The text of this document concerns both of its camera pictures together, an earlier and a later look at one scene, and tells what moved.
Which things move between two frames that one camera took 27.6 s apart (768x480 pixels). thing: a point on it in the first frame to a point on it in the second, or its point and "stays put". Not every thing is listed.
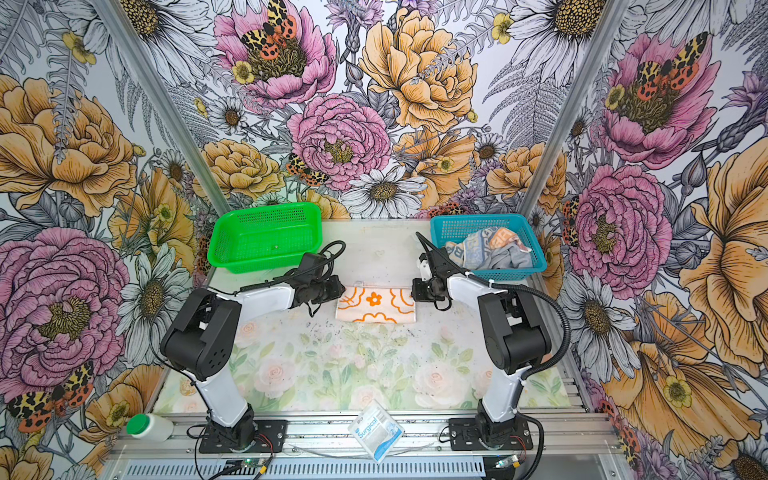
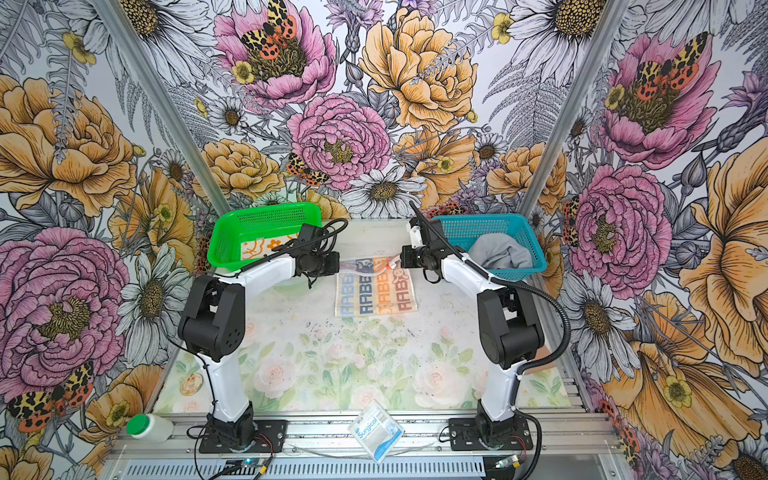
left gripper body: (325, 290) to (323, 264)
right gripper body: (426, 290) to (415, 257)
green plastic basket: (264, 236) stays put
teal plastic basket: (528, 227) stays put
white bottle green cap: (150, 427) stays put
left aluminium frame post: (150, 80) stays put
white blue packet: (376, 430) stays put
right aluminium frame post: (607, 24) stays put
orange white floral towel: (376, 304) to (257, 248)
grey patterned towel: (493, 248) to (374, 286)
